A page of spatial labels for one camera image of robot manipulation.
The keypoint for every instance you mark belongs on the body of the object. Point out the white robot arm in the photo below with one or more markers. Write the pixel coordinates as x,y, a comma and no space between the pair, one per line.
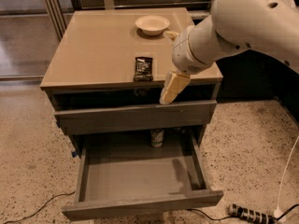
270,27

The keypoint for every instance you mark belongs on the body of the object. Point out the open grey middle drawer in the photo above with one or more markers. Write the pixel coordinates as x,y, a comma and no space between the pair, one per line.
121,174

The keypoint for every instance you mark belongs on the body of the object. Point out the black power strip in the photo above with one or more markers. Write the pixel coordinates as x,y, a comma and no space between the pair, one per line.
249,215

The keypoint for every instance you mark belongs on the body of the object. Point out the blue tape piece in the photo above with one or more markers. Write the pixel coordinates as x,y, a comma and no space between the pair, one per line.
74,154

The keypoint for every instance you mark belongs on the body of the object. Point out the white can in drawer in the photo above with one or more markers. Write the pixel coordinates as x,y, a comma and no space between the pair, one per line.
157,137

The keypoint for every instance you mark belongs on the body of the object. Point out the white bowl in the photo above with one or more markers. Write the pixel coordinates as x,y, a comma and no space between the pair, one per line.
152,25

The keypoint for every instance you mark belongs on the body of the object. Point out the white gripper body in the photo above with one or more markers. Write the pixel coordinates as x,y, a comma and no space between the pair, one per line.
184,54

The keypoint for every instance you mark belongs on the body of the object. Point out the black rxbar chocolate wrapper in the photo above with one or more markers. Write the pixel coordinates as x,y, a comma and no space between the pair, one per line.
143,69

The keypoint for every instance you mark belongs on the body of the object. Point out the grey drawer cabinet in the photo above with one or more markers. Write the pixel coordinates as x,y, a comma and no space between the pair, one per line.
94,65

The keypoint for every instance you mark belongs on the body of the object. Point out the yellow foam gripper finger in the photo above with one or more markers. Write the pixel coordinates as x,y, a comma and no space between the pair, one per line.
174,84
172,35

